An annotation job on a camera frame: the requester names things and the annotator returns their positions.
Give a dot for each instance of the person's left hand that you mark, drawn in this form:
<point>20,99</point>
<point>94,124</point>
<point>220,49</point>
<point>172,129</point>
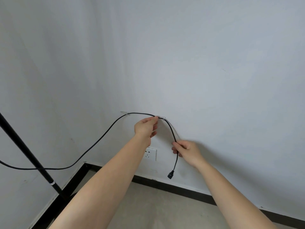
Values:
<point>143,129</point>

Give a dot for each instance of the person's right hand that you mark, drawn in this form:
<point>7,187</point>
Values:
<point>190,152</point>

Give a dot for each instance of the person's right thumb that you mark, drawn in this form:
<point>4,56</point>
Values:
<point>178,145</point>

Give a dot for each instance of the person's left thumb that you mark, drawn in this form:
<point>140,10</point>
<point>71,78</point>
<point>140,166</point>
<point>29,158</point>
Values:
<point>150,119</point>

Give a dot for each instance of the person's right forearm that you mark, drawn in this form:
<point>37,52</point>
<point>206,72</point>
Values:
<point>231,197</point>

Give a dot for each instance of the person's left forearm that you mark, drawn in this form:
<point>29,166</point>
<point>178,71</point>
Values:
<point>100,188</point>

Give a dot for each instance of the black skirting board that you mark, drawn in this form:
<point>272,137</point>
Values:
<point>166,186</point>

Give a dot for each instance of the black stand pole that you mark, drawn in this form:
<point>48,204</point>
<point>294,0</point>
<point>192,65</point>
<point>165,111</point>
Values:
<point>31,157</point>

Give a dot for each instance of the white wall socket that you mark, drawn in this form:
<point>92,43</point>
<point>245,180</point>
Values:
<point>150,153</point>

